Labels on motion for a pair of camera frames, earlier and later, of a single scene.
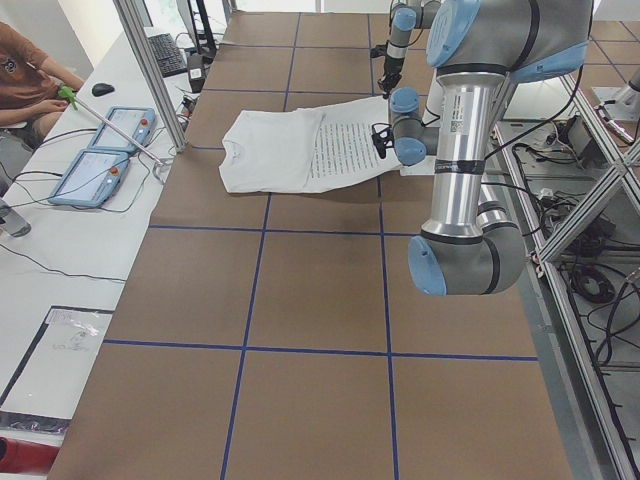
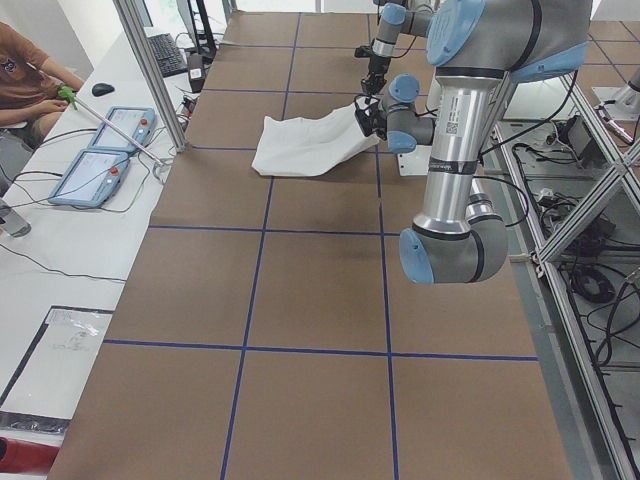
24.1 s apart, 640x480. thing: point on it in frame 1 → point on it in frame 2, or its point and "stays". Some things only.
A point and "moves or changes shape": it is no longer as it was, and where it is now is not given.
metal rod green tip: (75, 101) stays
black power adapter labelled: (196, 71) stays
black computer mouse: (102, 89) stays
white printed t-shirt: (294, 150) moves or changes shape
